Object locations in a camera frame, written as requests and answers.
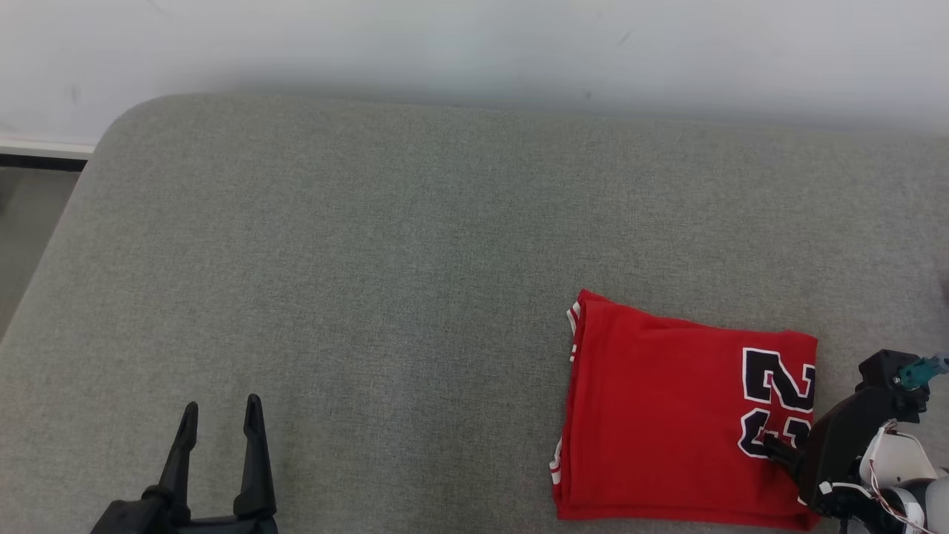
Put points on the white wall baseboard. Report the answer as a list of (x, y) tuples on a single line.
[(37, 150)]

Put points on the red Bulls jersey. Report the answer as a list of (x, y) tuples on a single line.
[(652, 415)]

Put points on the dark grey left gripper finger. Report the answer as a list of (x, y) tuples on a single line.
[(256, 467), (182, 467)]

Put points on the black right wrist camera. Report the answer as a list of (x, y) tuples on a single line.
[(882, 367)]

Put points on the grey fabric sofa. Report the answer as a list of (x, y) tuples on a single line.
[(371, 259)]

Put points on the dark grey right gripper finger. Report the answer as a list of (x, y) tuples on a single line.
[(786, 452)]

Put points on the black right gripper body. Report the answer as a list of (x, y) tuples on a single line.
[(838, 445)]

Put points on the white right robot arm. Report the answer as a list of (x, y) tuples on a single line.
[(901, 452)]

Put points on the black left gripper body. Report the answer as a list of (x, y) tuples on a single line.
[(148, 523)]

